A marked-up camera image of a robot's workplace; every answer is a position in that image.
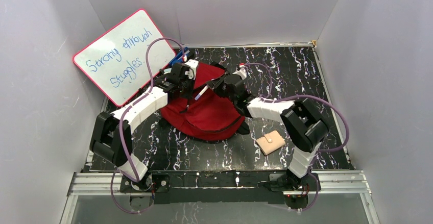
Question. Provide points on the white pen blue cap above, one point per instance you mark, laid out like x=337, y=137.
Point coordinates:
x=201, y=92

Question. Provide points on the blue stapler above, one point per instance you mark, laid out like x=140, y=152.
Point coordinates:
x=181, y=56

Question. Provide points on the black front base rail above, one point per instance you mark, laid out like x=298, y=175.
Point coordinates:
x=230, y=186

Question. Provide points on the white board pink frame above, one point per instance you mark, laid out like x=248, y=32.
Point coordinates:
x=124, y=59

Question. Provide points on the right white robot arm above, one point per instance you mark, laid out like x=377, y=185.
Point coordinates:
x=305, y=125

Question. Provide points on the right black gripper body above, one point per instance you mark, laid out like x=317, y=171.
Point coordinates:
x=225, y=94

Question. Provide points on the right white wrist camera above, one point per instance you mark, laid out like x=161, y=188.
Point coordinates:
x=241, y=71

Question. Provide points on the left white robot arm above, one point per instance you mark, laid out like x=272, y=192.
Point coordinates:
x=112, y=134

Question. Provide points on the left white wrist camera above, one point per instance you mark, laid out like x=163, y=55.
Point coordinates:
x=192, y=72

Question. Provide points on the red student backpack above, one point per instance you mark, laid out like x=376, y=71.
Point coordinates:
x=210, y=118

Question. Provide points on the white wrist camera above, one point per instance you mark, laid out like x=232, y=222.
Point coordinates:
x=192, y=72
x=241, y=71

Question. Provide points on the beige small wallet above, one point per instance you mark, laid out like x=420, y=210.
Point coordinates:
x=270, y=142

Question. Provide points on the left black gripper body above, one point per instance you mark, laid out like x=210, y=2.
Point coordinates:
x=186, y=89

